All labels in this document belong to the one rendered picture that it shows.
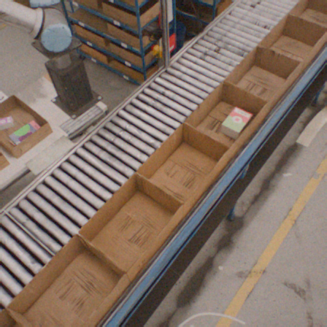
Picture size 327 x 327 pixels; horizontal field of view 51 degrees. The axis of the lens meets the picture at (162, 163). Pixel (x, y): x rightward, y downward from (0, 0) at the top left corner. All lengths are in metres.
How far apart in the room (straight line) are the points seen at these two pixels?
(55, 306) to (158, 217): 0.60
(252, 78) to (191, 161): 0.75
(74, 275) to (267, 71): 1.69
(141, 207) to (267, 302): 1.20
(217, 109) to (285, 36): 0.85
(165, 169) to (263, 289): 1.16
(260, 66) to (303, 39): 0.41
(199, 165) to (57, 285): 0.92
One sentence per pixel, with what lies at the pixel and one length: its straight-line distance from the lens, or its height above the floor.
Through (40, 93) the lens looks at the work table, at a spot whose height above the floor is 0.75.
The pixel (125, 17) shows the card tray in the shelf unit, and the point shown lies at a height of 0.80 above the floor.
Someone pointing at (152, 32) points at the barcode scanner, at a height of 1.07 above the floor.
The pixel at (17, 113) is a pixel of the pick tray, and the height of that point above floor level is 0.76.
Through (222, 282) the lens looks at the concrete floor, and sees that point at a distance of 2.56.
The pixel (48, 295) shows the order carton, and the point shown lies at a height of 0.89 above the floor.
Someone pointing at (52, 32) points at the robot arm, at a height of 1.45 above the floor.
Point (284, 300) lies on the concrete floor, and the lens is 2.61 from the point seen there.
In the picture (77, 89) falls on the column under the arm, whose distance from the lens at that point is 2.32.
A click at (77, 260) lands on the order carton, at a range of 1.72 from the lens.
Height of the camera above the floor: 2.46
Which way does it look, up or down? 56 degrees down
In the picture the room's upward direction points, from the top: 5 degrees counter-clockwise
